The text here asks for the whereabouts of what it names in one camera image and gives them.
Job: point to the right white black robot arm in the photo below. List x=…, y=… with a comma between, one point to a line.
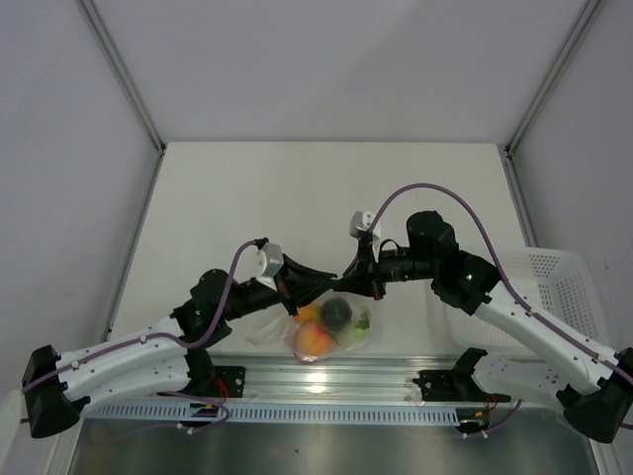
x=588, y=383

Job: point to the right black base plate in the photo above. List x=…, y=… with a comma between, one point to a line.
x=435, y=386

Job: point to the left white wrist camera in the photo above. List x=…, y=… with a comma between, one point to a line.
x=270, y=262

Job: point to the aluminium corner post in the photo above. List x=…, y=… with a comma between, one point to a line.
x=554, y=73
x=106, y=43

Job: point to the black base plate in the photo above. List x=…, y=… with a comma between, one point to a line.
x=227, y=383
x=435, y=386

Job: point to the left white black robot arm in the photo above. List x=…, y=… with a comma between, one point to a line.
x=198, y=324

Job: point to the right aluminium corner post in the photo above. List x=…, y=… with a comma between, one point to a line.
x=554, y=73

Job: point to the dark purple fruit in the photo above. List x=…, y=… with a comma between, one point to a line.
x=335, y=314

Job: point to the white perforated plastic basket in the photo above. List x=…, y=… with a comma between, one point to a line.
x=557, y=281

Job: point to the green orange mango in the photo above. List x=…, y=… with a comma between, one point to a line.
x=308, y=314

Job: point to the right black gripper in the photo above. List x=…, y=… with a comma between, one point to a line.
x=365, y=276

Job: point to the left aluminium corner post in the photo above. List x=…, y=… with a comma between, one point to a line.
x=106, y=43

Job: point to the aluminium rail frame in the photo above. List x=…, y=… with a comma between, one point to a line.
x=316, y=378

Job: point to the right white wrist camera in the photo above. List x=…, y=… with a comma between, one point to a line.
x=365, y=222

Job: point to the white slotted cable duct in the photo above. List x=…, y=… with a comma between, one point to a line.
x=244, y=412

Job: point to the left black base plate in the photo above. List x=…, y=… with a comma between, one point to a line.
x=227, y=383

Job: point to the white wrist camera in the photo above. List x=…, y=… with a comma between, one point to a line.
x=365, y=222
x=270, y=262

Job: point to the clear zip top bag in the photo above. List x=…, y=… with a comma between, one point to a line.
x=277, y=330

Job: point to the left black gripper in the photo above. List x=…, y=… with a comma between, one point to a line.
x=299, y=285

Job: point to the orange peach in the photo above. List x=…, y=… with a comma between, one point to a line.
x=312, y=340

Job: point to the green leafy vegetable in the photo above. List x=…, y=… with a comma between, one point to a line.
x=361, y=324

